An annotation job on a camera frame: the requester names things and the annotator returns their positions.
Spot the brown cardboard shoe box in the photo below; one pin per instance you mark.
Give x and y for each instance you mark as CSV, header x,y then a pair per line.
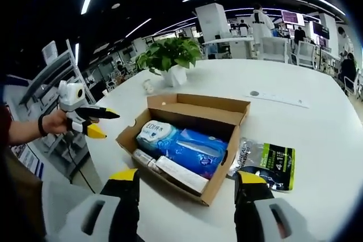
x,y
198,111

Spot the green plant in white pot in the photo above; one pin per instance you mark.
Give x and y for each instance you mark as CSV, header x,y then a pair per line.
x,y
170,52

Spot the black wristband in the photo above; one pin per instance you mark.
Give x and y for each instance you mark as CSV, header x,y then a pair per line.
x,y
42,125

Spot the dotted white paper cup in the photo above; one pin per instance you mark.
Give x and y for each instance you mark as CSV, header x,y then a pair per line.
x,y
148,86

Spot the blue white wall poster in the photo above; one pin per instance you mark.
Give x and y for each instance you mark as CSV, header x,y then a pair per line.
x,y
29,159

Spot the white metal shelf rack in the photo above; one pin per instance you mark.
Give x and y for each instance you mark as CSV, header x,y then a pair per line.
x,y
56,60

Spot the white office chair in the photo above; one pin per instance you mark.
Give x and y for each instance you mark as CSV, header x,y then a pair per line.
x,y
274,49
306,53

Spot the blue soft tissue pack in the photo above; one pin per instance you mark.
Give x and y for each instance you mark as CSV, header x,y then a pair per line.
x,y
193,154

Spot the long white carton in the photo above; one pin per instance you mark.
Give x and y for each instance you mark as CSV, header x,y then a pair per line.
x,y
181,172

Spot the person's left hand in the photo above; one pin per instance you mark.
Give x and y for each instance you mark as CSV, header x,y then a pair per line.
x,y
55,123

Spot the white pump bottle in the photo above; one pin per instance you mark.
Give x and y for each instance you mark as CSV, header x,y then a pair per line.
x,y
143,157

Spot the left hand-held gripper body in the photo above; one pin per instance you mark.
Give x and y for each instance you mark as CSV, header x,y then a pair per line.
x,y
69,94

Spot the white blue wet wipes pack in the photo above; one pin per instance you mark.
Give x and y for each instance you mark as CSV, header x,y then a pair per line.
x,y
153,134

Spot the white table socket panel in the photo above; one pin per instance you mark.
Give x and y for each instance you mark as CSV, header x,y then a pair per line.
x,y
254,93

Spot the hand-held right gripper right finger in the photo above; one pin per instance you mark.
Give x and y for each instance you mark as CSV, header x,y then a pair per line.
x,y
246,213

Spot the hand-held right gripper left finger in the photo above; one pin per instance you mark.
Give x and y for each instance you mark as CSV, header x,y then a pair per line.
x,y
124,210

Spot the black green grey pouch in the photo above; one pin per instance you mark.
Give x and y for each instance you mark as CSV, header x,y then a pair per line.
x,y
272,154

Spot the white office desk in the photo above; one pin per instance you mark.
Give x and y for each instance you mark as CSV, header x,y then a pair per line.
x,y
227,42

